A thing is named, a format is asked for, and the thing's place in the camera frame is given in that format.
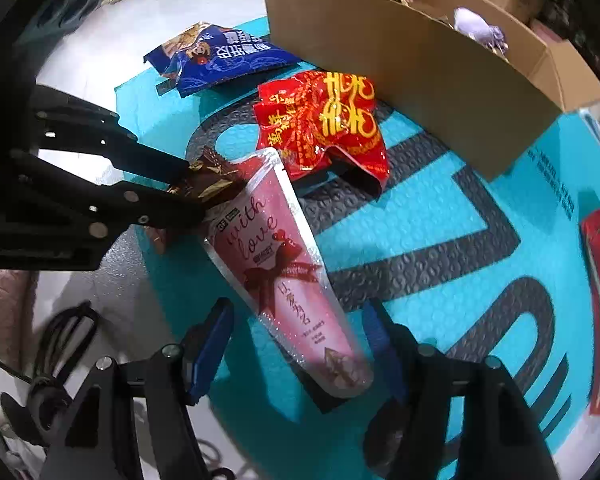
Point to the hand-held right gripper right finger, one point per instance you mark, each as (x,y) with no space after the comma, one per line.
(377,340)

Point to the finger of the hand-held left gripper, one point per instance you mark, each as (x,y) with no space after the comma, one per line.
(130,155)
(160,210)

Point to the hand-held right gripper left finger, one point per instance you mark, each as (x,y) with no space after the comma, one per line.
(210,355)

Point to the dark brown candy wrapper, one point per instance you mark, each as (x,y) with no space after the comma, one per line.
(215,180)

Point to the pink pouch with silver edge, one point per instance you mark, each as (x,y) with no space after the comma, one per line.
(280,270)

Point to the large cardboard box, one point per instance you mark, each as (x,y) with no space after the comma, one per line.
(405,70)

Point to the lilac sachet with purple tassel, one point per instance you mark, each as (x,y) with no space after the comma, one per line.
(472,22)

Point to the white desktop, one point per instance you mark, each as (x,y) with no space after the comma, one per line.
(140,10)

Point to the pink cloth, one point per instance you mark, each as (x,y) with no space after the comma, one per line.
(5,305)

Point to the blue snack packet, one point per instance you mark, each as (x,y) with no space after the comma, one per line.
(215,55)

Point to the red and gold snack packet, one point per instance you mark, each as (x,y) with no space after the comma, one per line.
(325,120)

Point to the teal mat with black letters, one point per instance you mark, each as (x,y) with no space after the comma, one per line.
(545,240)

